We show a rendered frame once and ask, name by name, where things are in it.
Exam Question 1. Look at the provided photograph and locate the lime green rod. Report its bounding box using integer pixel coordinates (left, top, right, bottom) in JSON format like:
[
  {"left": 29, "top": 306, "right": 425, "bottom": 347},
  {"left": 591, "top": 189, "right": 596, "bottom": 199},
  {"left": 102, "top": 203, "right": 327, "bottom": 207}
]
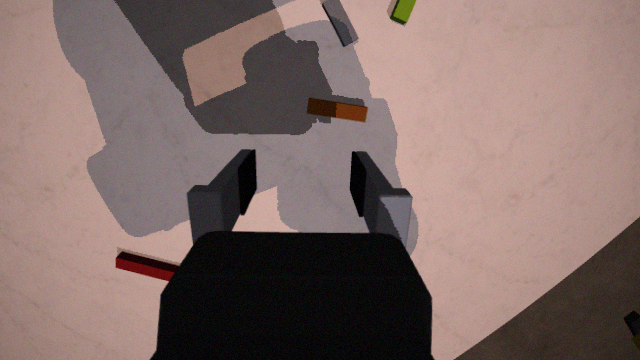
[{"left": 390, "top": 0, "right": 416, "bottom": 25}]

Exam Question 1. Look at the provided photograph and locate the orange rectangular bar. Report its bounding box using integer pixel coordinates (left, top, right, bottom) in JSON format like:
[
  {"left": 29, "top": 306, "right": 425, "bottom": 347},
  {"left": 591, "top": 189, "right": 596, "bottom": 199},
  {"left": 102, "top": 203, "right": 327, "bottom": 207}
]
[{"left": 307, "top": 98, "right": 368, "bottom": 122}]

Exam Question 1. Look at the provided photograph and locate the dark red rod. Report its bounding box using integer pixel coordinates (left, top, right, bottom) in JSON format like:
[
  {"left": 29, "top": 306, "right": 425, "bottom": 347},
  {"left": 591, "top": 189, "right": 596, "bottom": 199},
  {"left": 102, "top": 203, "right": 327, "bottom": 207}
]
[{"left": 116, "top": 251, "right": 179, "bottom": 281}]

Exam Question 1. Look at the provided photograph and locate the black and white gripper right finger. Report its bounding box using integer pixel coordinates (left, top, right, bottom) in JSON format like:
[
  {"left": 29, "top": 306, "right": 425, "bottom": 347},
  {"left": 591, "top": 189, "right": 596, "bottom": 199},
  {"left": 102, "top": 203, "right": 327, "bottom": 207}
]
[{"left": 350, "top": 151, "right": 413, "bottom": 248}]

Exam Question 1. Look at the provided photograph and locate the dark grey rectangular block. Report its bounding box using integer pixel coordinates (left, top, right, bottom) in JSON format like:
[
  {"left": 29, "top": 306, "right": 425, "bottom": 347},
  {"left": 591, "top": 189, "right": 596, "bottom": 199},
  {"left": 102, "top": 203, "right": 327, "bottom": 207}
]
[{"left": 322, "top": 0, "right": 359, "bottom": 47}]

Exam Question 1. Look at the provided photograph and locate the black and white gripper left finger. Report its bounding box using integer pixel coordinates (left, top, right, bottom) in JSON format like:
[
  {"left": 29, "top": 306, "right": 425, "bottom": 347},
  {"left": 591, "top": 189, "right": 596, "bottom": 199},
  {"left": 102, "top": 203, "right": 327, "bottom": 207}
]
[{"left": 187, "top": 149, "right": 257, "bottom": 245}]

